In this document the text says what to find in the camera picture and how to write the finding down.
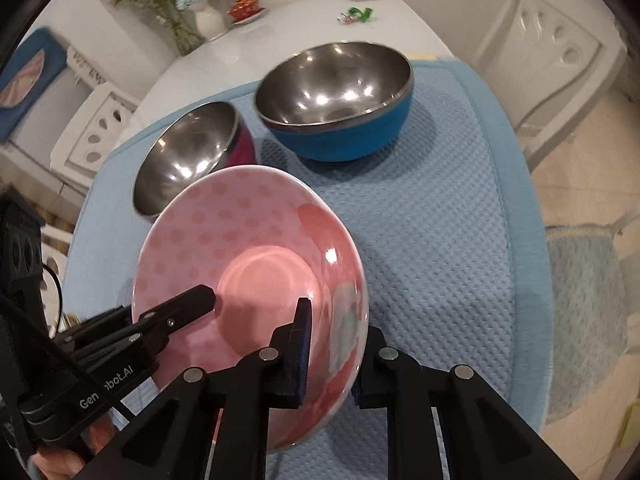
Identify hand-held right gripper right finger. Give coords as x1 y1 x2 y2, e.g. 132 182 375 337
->
351 326 571 480

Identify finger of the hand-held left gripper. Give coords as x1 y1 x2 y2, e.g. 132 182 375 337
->
52 285 217 361

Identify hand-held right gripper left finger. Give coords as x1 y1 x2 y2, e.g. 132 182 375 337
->
112 297 313 480

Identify pink cartoon bowl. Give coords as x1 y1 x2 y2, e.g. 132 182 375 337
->
131 164 371 456

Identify person's left hand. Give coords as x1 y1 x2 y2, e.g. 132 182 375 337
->
30 407 118 480

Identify white wooden chair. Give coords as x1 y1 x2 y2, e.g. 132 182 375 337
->
50 82 141 181
37 225 76 331
470 0 628 171

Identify pink steel bowl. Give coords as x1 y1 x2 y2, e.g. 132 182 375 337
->
132 101 260 220

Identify light blue waffle mat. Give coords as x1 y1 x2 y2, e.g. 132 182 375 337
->
65 57 548 480

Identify blue fluffy seat cushion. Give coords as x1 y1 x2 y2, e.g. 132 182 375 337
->
542 220 636 426

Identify blue steel bowl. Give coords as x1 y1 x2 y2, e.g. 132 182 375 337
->
254 42 416 162

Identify glass vase with green stems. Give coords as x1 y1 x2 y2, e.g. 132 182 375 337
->
94 0 206 56

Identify blue cloth cover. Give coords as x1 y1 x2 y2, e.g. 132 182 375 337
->
0 27 68 143

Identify white ceramic vase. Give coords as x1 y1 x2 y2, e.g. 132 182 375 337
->
192 2 228 41

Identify green candy wrapper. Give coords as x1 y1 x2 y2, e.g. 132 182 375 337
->
337 6 375 25

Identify black cable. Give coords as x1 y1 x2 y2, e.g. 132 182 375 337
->
42 262 66 333

